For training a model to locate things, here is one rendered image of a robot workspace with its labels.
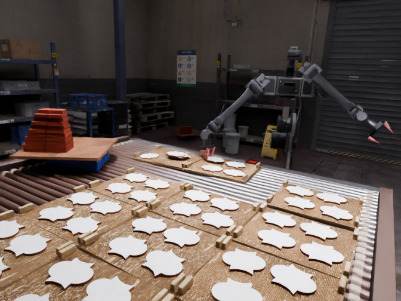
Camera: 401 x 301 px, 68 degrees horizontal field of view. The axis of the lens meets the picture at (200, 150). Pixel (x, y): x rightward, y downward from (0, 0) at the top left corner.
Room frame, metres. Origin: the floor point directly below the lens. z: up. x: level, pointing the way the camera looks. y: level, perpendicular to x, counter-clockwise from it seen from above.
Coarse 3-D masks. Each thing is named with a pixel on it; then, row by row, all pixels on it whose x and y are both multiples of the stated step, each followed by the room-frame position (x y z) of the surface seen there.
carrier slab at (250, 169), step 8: (200, 160) 2.02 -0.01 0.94; (224, 160) 2.04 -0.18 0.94; (184, 168) 1.82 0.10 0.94; (192, 168) 1.83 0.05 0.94; (200, 168) 1.84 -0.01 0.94; (224, 168) 1.86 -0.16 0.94; (232, 168) 1.86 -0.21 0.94; (240, 168) 1.87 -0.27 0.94; (248, 168) 1.88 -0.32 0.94; (256, 168) 1.88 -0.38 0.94; (216, 176) 1.72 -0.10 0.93; (224, 176) 1.71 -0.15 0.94; (232, 176) 1.71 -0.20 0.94; (248, 176) 1.73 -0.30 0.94
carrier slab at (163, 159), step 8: (152, 152) 2.17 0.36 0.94; (160, 152) 2.17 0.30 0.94; (184, 152) 2.20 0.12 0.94; (136, 160) 2.00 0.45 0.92; (144, 160) 1.97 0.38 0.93; (152, 160) 1.97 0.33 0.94; (160, 160) 1.98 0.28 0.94; (168, 160) 1.99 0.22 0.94; (176, 160) 1.99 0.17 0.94; (184, 160) 2.00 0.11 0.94; (192, 160) 2.01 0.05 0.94; (176, 168) 1.85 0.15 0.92
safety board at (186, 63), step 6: (180, 54) 7.98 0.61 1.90; (186, 54) 7.88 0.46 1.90; (192, 54) 7.79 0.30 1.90; (180, 60) 7.98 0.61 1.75; (186, 60) 7.88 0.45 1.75; (192, 60) 7.78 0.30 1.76; (180, 66) 7.98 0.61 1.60; (186, 66) 7.88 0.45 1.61; (192, 66) 7.78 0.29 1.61; (180, 72) 7.98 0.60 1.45; (186, 72) 7.88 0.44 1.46; (192, 72) 7.78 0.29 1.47; (180, 78) 7.97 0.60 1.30; (186, 78) 7.87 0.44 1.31; (192, 78) 7.77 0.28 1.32; (180, 84) 7.97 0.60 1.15; (186, 84) 7.87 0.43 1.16; (192, 84) 7.77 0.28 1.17
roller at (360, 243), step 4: (100, 168) 1.81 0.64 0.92; (104, 168) 1.80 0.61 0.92; (108, 172) 1.77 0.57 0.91; (112, 172) 1.75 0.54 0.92; (116, 172) 1.75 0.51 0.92; (360, 244) 1.04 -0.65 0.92; (364, 244) 1.04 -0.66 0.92; (368, 244) 1.04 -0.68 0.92; (368, 248) 1.03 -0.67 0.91; (372, 248) 1.02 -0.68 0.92
